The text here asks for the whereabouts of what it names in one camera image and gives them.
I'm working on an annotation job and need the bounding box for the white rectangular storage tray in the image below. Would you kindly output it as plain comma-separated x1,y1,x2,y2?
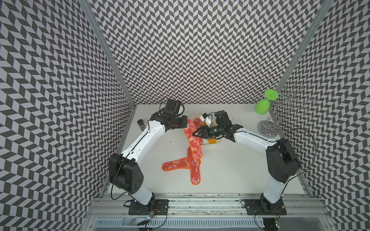
189,112,220,145

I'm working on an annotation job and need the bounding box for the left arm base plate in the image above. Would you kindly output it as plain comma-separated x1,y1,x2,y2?
128,199,170,215

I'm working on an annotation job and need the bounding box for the chrome wire glass rack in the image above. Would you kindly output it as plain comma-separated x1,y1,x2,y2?
257,85,317,138

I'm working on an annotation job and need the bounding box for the aluminium front rail frame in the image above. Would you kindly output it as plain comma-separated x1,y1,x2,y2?
81,193,336,231

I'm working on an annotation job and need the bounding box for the red orange-edged insole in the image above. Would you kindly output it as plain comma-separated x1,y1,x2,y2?
162,157,190,171
187,147,201,185
193,117,204,145
184,119,202,160

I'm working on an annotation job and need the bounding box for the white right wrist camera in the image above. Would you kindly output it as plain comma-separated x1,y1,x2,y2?
199,113,213,127

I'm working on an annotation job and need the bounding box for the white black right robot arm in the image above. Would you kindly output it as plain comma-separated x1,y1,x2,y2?
193,110,301,215

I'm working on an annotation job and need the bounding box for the small brown spice jar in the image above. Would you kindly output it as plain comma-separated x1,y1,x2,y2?
137,119,146,132

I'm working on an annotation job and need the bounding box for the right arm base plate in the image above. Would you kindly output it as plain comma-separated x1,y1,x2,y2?
243,199,287,215

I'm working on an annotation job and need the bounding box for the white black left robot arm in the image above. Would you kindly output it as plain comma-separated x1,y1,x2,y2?
109,99,188,206

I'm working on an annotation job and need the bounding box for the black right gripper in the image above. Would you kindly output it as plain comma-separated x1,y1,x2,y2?
192,124,224,139

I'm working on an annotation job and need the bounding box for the green plastic wine glass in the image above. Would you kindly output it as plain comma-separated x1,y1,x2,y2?
254,89,279,115

